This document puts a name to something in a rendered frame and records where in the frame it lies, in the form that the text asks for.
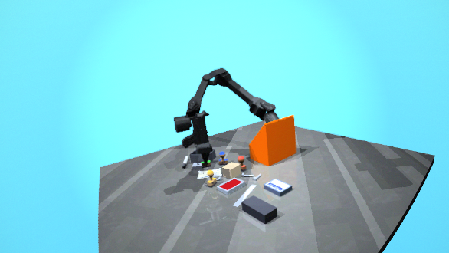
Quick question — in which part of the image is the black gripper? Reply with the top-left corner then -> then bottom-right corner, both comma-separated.
193,128 -> 212,163

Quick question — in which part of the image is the pale blue flat bar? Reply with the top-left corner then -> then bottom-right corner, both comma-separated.
233,185 -> 256,207

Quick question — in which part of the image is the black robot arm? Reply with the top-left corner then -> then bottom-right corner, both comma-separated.
174,68 -> 280,148

